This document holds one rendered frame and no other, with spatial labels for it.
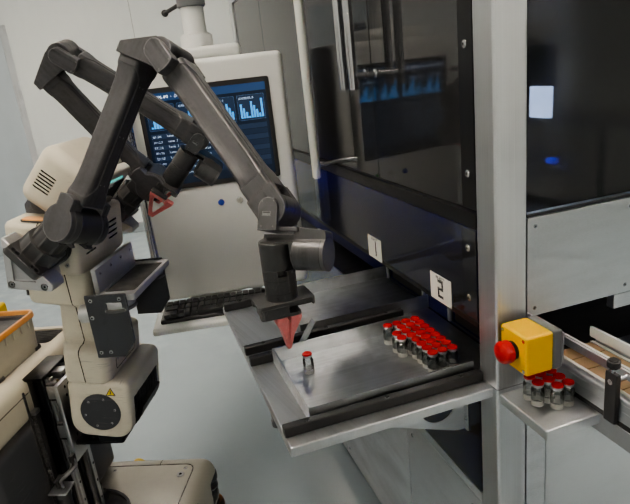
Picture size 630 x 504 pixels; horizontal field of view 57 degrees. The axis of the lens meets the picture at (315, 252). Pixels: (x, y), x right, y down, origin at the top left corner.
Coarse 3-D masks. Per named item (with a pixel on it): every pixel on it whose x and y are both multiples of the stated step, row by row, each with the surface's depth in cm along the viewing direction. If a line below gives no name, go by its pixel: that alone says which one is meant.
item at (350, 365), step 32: (384, 320) 134; (288, 352) 128; (320, 352) 130; (352, 352) 128; (384, 352) 127; (288, 384) 117; (320, 384) 117; (352, 384) 115; (384, 384) 114; (416, 384) 110
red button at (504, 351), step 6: (498, 342) 99; (504, 342) 98; (510, 342) 98; (498, 348) 98; (504, 348) 97; (510, 348) 97; (498, 354) 98; (504, 354) 97; (510, 354) 97; (498, 360) 99; (504, 360) 97; (510, 360) 97
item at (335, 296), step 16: (368, 272) 168; (384, 272) 170; (320, 288) 165; (336, 288) 166; (352, 288) 164; (368, 288) 163; (384, 288) 162; (400, 288) 160; (304, 304) 157; (320, 304) 156; (336, 304) 155; (352, 304) 153; (368, 304) 152; (384, 304) 143; (400, 304) 144; (416, 304) 146; (304, 320) 147; (320, 320) 138; (336, 320) 140
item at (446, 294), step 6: (432, 276) 124; (438, 276) 121; (432, 282) 124; (438, 282) 122; (444, 282) 119; (450, 282) 117; (432, 288) 125; (444, 288) 119; (450, 288) 117; (432, 294) 125; (444, 294) 120; (450, 294) 118; (438, 300) 123; (444, 300) 120; (450, 300) 118; (450, 306) 119
